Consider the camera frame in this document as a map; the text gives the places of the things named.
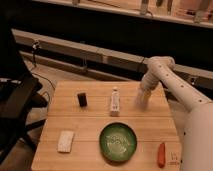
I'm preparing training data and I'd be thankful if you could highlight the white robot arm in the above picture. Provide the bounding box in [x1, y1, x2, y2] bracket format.
[137, 56, 213, 171]

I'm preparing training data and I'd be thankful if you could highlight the green ceramic plate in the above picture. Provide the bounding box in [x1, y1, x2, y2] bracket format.
[99, 122, 137, 162]

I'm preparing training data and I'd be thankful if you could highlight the white glue bottle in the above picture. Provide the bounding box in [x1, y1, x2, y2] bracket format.
[110, 87, 120, 116]

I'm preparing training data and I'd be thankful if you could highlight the white sponge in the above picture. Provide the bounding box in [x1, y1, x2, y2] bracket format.
[57, 131, 74, 153]

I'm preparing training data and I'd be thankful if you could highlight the orange carrot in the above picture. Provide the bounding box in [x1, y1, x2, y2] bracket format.
[157, 143, 166, 168]

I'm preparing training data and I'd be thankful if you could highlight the black office chair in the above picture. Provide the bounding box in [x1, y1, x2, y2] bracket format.
[0, 77, 47, 164]

